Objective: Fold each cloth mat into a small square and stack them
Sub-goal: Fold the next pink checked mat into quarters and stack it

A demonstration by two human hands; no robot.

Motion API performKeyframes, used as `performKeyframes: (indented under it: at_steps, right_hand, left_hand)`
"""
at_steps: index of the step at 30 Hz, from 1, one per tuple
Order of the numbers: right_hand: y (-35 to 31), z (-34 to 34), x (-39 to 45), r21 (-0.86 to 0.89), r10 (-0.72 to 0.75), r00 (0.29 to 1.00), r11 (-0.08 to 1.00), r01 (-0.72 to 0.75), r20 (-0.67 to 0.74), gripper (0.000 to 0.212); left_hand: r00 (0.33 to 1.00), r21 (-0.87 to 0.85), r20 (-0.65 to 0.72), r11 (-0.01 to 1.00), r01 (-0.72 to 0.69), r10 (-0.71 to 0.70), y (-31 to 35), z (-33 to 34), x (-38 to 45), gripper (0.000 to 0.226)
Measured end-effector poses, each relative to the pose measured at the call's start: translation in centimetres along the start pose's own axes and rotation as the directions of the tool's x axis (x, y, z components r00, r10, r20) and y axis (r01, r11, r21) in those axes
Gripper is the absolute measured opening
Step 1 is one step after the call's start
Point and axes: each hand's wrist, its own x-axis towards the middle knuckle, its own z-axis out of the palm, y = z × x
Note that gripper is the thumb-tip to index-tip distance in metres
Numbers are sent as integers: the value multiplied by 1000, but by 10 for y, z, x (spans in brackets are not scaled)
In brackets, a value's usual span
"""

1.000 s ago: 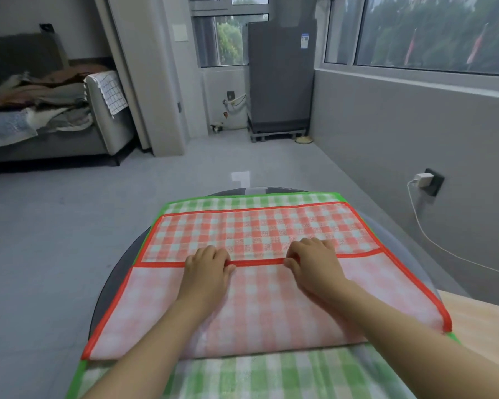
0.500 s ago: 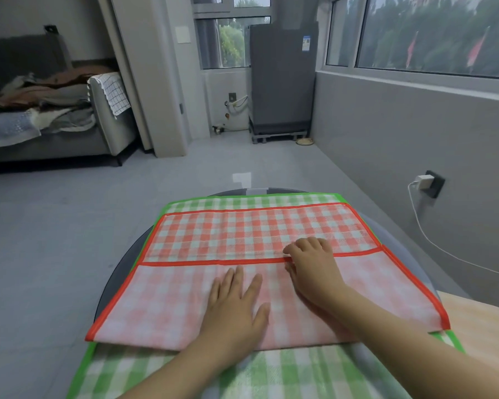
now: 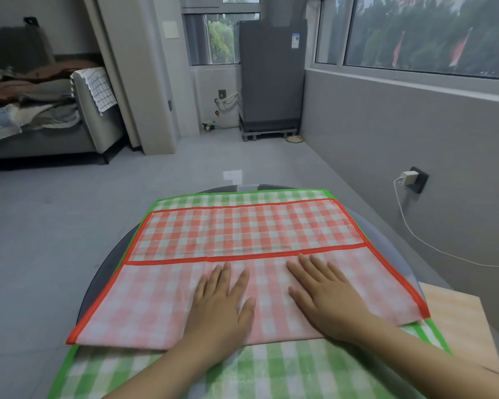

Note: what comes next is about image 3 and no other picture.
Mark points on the person's right hand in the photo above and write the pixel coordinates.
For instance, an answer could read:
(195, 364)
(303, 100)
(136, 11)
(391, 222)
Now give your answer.
(334, 307)

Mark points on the person's right middle finger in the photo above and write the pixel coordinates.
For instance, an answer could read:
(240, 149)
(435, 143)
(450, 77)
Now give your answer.
(312, 268)

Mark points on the person's right thumb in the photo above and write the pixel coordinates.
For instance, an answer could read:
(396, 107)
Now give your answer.
(301, 303)

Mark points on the person's left hand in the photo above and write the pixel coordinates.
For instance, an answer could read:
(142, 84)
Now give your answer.
(218, 315)

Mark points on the person's left middle finger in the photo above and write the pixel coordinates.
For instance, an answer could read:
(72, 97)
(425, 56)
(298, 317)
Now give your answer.
(226, 278)

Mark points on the beige wall switch plate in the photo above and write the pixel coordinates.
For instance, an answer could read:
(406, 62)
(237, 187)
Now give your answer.
(170, 29)

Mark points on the person's left thumb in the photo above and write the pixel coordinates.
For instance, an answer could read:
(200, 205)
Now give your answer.
(247, 313)

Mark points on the black wall socket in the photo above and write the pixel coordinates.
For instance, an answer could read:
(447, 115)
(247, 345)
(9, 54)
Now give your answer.
(422, 180)

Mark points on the light wooden side table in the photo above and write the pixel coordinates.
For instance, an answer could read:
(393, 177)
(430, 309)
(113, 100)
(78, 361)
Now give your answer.
(461, 324)

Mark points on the person's right forearm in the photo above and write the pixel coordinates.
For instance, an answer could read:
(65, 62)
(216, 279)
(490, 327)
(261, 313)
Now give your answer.
(432, 363)

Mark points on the red checked cloth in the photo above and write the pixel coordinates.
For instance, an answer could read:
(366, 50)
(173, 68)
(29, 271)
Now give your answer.
(241, 234)

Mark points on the white charger plug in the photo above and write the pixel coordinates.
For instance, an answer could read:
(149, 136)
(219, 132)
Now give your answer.
(409, 177)

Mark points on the grey washing machine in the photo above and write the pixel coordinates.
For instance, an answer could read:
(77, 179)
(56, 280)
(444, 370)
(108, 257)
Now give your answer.
(272, 70)

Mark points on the grey sofa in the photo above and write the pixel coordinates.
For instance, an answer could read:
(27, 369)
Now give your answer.
(95, 128)

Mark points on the person's left forearm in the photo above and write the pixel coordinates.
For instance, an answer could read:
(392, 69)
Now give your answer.
(162, 373)

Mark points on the white grid-pattern towel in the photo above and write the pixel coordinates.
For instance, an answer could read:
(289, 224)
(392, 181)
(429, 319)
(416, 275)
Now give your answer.
(99, 88)

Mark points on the person's right little finger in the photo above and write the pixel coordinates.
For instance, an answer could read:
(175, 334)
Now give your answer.
(340, 275)

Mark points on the pile of clothes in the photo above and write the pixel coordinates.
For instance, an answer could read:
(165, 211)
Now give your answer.
(33, 95)

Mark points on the person's left little finger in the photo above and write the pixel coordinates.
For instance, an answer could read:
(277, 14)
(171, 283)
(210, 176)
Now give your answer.
(200, 288)

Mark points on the metal water tap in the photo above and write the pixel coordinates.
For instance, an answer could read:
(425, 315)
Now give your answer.
(209, 126)

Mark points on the large window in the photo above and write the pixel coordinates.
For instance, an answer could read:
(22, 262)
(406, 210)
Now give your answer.
(420, 29)

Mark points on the green checked cloth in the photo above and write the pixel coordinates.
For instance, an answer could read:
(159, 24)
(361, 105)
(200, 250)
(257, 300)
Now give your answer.
(282, 369)

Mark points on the small round floor dish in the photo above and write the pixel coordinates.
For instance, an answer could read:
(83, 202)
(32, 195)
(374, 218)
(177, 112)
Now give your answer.
(294, 139)

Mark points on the small window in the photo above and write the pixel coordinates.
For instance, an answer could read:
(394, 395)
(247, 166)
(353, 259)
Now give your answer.
(220, 37)

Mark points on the grey washing machine stand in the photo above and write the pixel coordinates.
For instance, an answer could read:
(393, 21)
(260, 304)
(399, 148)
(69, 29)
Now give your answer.
(268, 130)

